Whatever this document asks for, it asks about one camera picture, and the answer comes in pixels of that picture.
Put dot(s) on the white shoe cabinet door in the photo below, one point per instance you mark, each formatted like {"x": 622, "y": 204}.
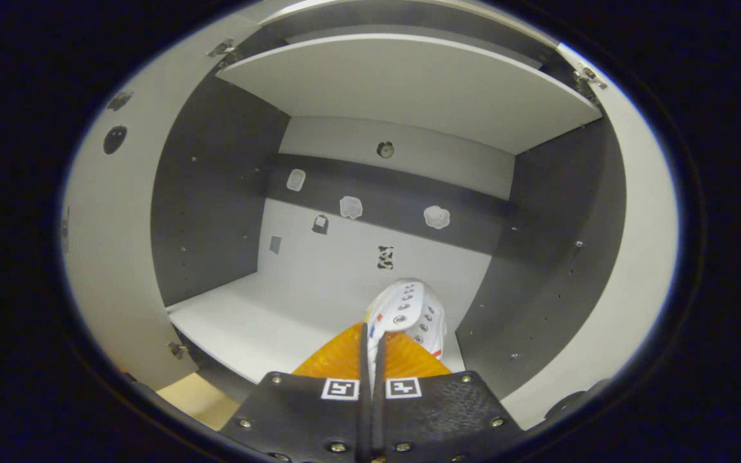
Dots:
{"x": 119, "y": 257}
{"x": 628, "y": 289}

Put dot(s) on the white cabinet shelf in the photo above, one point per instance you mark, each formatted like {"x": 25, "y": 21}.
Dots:
{"x": 267, "y": 321}
{"x": 409, "y": 90}

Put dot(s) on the white striped shoe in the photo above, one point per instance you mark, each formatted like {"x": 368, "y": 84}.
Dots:
{"x": 409, "y": 308}

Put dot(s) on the white shoe cabinet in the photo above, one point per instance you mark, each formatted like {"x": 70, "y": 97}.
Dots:
{"x": 370, "y": 257}

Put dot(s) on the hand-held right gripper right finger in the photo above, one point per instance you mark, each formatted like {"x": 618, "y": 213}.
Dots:
{"x": 438, "y": 418}

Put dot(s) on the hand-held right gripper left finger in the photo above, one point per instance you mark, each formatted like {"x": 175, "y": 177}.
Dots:
{"x": 300, "y": 418}

